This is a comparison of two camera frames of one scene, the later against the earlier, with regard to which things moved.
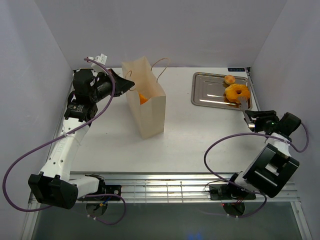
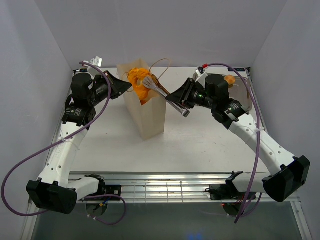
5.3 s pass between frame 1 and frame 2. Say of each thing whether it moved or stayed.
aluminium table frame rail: stayed
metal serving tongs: moved
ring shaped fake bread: moved
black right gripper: moved
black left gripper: stayed
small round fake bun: stayed
